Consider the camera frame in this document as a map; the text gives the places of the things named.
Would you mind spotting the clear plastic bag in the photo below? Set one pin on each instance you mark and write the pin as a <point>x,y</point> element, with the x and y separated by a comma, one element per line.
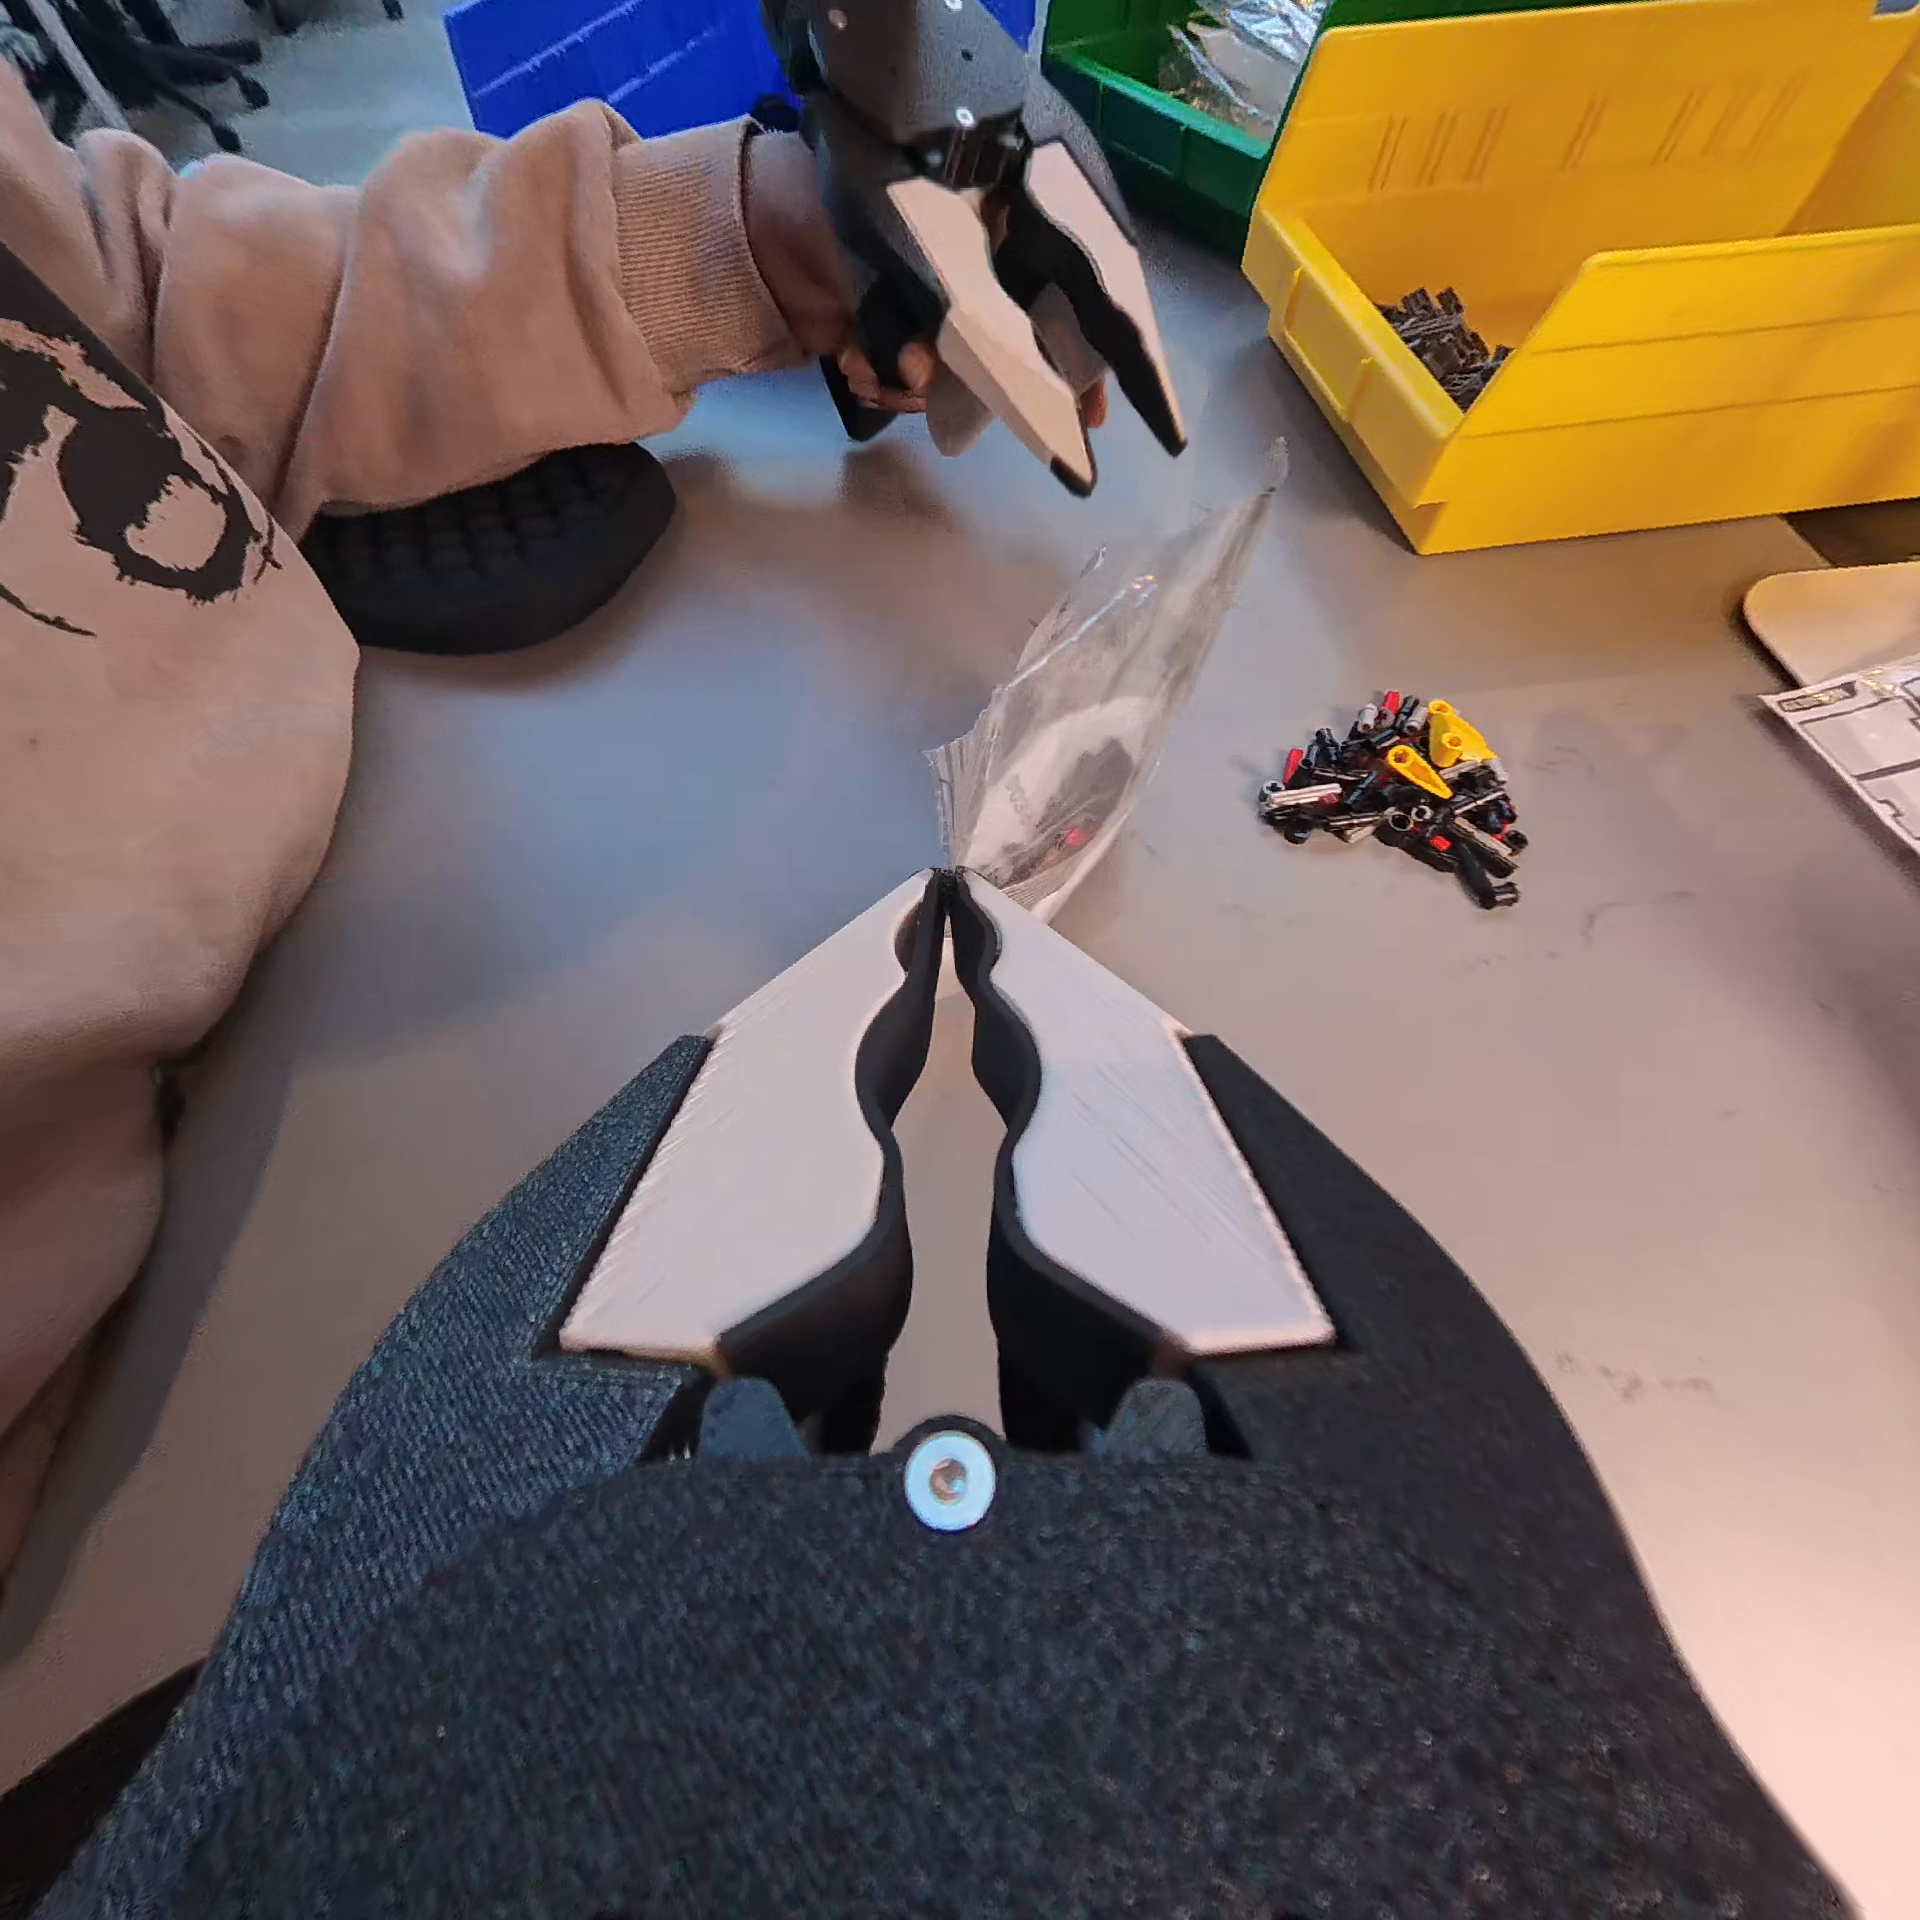
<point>1095,707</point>

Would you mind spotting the heap of black connector pegs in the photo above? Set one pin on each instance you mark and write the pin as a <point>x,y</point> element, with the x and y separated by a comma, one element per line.
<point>1447,336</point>

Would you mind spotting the green storage bin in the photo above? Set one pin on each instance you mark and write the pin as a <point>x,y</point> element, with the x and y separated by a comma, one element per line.
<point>1155,152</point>

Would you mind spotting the blue storage bin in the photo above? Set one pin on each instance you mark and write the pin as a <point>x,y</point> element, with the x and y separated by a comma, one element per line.
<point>602,55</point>

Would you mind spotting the person's left hand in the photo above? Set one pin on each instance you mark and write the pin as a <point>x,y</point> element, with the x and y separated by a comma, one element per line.
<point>797,227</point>

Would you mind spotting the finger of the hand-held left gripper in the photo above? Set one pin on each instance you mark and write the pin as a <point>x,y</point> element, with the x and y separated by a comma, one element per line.
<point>990,316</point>
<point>1105,299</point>

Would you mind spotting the person's left forearm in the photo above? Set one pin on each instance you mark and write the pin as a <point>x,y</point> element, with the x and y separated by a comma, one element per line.
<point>450,285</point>

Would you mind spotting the grey desk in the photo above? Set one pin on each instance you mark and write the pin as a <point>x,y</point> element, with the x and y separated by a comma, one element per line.
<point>1499,1140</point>

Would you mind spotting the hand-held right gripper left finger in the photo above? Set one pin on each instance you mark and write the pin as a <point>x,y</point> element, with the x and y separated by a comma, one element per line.
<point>751,1187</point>

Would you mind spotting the clear bag of parts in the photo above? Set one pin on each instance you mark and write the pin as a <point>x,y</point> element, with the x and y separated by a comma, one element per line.
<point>1231,55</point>

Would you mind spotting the pile of mixed small plastic parts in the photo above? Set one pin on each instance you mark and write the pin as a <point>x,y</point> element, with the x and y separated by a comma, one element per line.
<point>1405,795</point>

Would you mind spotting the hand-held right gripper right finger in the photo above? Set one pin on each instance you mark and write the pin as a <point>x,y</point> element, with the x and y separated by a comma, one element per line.
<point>1155,1200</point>

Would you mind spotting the person's beige printed sweatshirt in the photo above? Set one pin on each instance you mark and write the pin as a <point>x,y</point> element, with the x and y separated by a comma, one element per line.
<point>121,812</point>

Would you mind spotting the black office chair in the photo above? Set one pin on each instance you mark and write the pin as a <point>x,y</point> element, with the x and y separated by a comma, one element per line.
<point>152,59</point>

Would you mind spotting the yellow storage bin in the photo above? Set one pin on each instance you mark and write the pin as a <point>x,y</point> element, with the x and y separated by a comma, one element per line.
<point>1621,420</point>

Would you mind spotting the black armrest pad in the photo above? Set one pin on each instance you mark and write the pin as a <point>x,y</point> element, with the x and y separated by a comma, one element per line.
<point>496,556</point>
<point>75,1816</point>

